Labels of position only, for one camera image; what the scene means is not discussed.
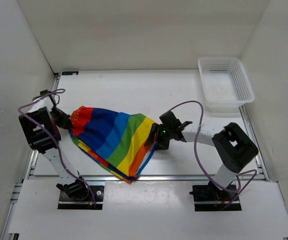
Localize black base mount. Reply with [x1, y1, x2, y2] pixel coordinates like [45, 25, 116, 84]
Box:
[189, 184, 242, 212]
[57, 185, 105, 210]

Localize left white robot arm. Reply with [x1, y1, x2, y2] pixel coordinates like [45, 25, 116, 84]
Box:
[18, 88, 91, 201]

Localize rainbow striped shorts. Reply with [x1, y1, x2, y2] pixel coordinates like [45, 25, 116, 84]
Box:
[69, 106, 155, 184]

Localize white plastic basket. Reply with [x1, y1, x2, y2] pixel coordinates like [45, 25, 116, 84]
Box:
[197, 56, 255, 112]

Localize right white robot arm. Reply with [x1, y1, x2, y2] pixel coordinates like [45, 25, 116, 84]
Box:
[144, 111, 259, 200]

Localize small dark label sticker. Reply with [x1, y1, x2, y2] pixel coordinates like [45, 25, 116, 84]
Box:
[61, 71, 79, 76]

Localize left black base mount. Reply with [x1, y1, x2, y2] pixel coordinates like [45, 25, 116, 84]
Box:
[57, 185, 105, 210]

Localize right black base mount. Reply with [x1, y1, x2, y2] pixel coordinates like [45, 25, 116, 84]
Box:
[189, 184, 242, 212]

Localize aluminium table rail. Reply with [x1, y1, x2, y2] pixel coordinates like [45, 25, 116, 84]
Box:
[23, 174, 269, 183]

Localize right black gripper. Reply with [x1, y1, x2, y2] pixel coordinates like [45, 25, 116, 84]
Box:
[144, 122, 173, 151]

